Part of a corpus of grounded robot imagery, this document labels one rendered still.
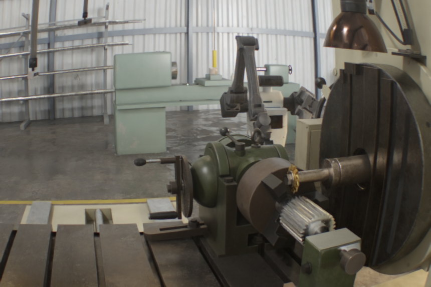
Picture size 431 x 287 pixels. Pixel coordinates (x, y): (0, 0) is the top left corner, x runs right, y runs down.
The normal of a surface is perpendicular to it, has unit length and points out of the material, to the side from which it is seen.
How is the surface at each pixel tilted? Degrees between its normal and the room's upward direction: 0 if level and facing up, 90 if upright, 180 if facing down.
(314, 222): 90
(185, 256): 0
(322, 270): 90
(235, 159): 47
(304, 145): 90
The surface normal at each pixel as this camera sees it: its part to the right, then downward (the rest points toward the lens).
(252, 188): -0.86, -0.42
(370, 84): -0.97, 0.05
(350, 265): 0.25, 0.18
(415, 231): 0.23, 0.52
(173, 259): 0.00, -0.98
